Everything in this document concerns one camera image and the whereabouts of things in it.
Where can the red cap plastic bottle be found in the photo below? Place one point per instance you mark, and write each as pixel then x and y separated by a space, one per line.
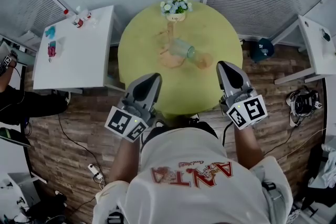
pixel 78 23

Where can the small teal item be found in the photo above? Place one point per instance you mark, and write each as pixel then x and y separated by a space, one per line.
pixel 50 32

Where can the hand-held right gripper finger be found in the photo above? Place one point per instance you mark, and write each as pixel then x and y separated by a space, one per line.
pixel 223 81
pixel 237 77

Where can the clear cap plastic bottle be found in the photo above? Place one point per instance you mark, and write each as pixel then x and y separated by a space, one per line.
pixel 86 17

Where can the light crumpled cloth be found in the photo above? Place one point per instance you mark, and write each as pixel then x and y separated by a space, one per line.
pixel 329 170

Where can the black equipment pile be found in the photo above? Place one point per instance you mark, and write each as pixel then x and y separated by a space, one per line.
pixel 47 209

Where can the white box with pink contents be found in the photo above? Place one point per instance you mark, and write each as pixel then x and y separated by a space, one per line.
pixel 60 47

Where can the person's left shoe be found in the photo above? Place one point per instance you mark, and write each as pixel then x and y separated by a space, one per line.
pixel 160 123

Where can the black office chair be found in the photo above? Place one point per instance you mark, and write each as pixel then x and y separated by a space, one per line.
pixel 13 136

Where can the small white table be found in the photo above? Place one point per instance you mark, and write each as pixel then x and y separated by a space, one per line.
pixel 317 55

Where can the orange glass cup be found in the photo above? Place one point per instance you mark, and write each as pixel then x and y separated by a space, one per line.
pixel 204 61

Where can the wooden cup tree stand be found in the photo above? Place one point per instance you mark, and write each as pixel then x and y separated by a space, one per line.
pixel 170 61

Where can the white pot with flowers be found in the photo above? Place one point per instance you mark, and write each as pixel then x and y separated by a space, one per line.
pixel 175 17

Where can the person's shoe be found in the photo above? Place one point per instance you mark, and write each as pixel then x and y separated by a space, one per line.
pixel 193 120
pixel 160 123

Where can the person's right shoe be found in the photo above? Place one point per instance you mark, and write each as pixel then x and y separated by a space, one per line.
pixel 193 120

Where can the green glass cup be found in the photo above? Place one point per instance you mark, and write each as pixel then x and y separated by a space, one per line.
pixel 181 48

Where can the small clear glass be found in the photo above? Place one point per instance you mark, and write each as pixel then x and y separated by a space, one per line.
pixel 94 24

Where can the person's white printed shirt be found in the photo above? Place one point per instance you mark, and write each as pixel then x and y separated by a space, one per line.
pixel 189 204

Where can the black and white headset rig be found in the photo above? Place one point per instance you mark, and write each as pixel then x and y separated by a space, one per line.
pixel 303 105

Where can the large white table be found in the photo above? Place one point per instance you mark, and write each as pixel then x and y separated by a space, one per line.
pixel 78 60

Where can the yellow-green round tablecloth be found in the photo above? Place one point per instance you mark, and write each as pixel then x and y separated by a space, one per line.
pixel 183 86

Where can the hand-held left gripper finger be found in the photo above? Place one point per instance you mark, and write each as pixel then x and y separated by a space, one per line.
pixel 157 97
pixel 136 93

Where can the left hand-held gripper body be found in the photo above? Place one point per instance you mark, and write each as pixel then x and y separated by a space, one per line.
pixel 123 123

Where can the dark teal trash bin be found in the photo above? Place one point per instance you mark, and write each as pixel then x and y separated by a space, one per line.
pixel 260 53

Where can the white workbench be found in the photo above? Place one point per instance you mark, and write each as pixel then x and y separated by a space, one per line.
pixel 13 191

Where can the white power strip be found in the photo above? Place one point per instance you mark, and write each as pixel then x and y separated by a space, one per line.
pixel 94 170

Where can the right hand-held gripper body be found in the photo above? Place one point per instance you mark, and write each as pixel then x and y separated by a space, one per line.
pixel 246 112

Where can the person's right forearm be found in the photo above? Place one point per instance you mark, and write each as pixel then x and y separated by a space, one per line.
pixel 246 147

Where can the person's left forearm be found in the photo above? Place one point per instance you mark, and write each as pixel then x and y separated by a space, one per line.
pixel 123 160

